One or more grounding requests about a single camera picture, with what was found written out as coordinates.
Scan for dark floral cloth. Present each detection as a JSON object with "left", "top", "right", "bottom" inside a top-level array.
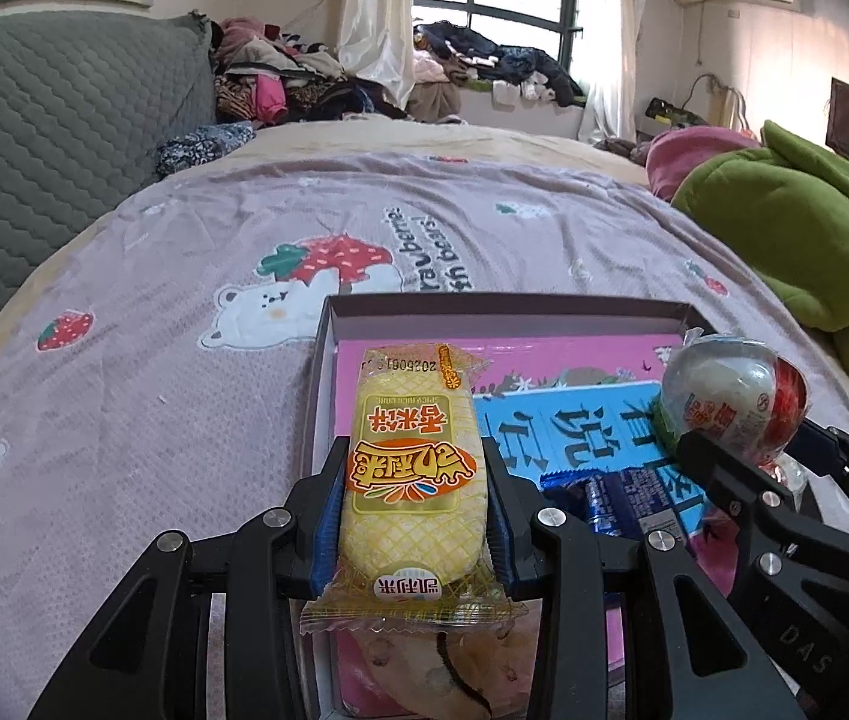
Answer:
[{"left": 156, "top": 122, "right": 256, "bottom": 179}]

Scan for green fleece blanket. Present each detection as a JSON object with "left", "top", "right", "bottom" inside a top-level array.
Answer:
[{"left": 670, "top": 120, "right": 849, "bottom": 410}]

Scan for grey quilted headboard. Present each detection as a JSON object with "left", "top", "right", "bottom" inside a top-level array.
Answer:
[{"left": 0, "top": 11, "right": 217, "bottom": 376}]

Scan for dark blue cookie packet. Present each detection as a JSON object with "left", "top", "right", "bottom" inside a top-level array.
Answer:
[{"left": 608, "top": 465, "right": 709, "bottom": 542}]

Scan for yellow cake snack packet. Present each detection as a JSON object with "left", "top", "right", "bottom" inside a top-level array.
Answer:
[{"left": 300, "top": 341, "right": 511, "bottom": 637}]

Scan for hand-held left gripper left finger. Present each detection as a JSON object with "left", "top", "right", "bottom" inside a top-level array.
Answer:
[{"left": 26, "top": 439, "right": 350, "bottom": 720}]

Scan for brown cloth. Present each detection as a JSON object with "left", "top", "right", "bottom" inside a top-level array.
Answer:
[{"left": 405, "top": 81, "right": 463, "bottom": 122}]

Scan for dark clothes on windowsill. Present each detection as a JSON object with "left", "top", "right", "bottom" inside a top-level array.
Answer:
[{"left": 415, "top": 21, "right": 583, "bottom": 107}]

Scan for pile of mixed clothes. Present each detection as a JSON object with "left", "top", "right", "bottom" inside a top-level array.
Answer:
[{"left": 212, "top": 15, "right": 410, "bottom": 125}]

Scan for beige plush scrunchie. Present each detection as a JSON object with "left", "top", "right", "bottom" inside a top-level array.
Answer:
[{"left": 349, "top": 619, "right": 538, "bottom": 720}]

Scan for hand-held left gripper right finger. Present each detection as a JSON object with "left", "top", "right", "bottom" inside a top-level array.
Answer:
[{"left": 480, "top": 442, "right": 808, "bottom": 720}]

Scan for cream curtain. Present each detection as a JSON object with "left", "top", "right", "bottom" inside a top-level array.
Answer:
[
  {"left": 581, "top": 0, "right": 647, "bottom": 143},
  {"left": 338, "top": 0, "right": 416, "bottom": 102}
]

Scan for toy egg capsule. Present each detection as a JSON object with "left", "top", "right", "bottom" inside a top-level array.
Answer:
[{"left": 655, "top": 328, "right": 809, "bottom": 466}]

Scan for dark bag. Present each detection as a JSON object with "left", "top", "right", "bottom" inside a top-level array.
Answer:
[{"left": 645, "top": 96, "right": 703, "bottom": 128}]

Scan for pink blanket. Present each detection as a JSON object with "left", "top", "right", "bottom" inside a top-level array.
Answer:
[{"left": 645, "top": 127, "right": 763, "bottom": 200}]

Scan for shallow brown cardboard box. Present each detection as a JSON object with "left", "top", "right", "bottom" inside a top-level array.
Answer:
[{"left": 302, "top": 294, "right": 718, "bottom": 720}]

